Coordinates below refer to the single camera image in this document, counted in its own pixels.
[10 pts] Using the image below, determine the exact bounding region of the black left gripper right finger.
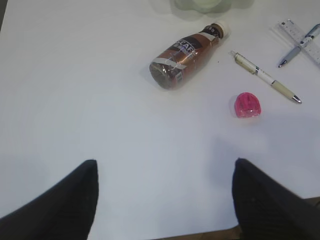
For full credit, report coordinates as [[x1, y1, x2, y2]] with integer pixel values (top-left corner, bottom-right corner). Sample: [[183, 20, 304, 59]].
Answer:
[[232, 158, 320, 240]]

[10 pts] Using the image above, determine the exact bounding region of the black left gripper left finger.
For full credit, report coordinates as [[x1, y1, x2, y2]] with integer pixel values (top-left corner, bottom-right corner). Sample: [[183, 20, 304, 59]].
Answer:
[[0, 159, 99, 240]]

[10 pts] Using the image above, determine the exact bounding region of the beige grip ballpoint pen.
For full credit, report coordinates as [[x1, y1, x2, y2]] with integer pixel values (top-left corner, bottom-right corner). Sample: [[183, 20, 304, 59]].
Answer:
[[229, 50, 302, 104]]

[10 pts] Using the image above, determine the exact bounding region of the blue grip pen on ruler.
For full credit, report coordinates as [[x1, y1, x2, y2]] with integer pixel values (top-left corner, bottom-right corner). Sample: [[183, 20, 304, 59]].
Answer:
[[277, 23, 320, 69]]

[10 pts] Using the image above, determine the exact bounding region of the green wavy glass plate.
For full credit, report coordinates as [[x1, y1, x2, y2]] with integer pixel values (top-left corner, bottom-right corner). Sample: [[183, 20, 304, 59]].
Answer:
[[169, 0, 241, 14]]

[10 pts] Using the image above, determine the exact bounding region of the brown coffee drink bottle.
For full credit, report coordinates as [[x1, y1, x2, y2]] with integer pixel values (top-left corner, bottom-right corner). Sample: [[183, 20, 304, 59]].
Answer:
[[149, 20, 230, 90]]

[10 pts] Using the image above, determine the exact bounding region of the clear plastic ruler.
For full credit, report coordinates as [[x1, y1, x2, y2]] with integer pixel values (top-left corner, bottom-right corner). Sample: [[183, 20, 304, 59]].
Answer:
[[274, 18, 320, 66]]

